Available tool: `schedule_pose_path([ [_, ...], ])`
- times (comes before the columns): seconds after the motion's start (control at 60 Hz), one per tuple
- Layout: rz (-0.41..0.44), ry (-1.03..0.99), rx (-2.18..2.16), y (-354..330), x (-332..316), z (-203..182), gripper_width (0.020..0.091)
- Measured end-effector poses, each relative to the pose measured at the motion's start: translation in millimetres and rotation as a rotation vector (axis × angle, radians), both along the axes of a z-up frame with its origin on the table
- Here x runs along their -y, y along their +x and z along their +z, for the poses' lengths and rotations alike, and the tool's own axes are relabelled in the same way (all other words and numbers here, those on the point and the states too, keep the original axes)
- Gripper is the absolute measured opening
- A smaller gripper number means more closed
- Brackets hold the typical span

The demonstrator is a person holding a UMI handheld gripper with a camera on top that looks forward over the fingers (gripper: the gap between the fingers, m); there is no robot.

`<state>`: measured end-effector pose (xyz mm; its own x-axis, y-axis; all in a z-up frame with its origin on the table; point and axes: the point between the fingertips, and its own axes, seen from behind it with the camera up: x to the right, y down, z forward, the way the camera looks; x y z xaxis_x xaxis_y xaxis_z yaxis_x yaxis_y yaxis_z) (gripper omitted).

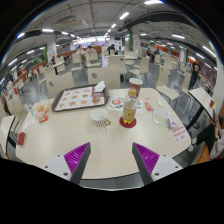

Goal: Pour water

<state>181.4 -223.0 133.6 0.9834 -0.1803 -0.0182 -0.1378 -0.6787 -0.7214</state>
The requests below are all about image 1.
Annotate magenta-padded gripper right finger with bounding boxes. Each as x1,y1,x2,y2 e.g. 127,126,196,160
131,142,183,186

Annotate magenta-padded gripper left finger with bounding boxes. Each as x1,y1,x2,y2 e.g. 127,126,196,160
42,142,92,186

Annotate clear bottle with tan cap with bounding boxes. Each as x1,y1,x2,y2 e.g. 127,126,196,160
121,87,138,126

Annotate pink printed sign card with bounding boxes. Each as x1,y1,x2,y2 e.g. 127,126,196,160
169,124,192,145

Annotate flat round red coaster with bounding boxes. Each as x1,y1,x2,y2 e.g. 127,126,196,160
119,115,138,129

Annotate small purple packet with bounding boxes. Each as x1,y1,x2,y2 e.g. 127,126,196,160
168,119,179,131

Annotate clear plastic packet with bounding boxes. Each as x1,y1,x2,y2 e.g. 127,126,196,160
152,108,172,128

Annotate small red sauce packet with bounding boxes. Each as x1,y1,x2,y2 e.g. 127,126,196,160
144,101,154,112

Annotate small red card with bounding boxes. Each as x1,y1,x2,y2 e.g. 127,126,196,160
17,131,26,147

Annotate brown tray with menu liner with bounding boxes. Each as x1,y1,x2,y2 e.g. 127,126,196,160
51,85,110,113

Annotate clear food wrapper bag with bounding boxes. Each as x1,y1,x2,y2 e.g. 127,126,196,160
32,99,53,121

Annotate round brown food item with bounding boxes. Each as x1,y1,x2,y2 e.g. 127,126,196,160
91,95,102,105

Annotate colourful printed paper sheet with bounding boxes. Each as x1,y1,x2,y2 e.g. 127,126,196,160
107,96,144,117

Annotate person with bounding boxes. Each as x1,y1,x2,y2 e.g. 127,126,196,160
188,114,224,162
75,46,86,58
107,44,118,56
188,59,202,90

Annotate red paper cup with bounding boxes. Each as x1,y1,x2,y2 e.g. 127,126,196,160
128,77,144,99

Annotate white crumpled napkin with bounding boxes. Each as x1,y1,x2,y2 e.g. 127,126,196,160
93,80,107,93

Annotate beige neighbouring table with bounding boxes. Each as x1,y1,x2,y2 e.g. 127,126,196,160
184,87,217,132

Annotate beige chairs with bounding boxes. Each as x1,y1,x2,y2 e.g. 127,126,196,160
0,49,201,111

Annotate ceiling lights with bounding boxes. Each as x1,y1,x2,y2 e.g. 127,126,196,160
0,0,221,84

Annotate ceiling air conditioner unit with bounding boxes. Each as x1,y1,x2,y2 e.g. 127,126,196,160
54,14,78,28

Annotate white mug with gold handle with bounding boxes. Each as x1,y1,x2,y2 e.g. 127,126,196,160
90,108,112,128

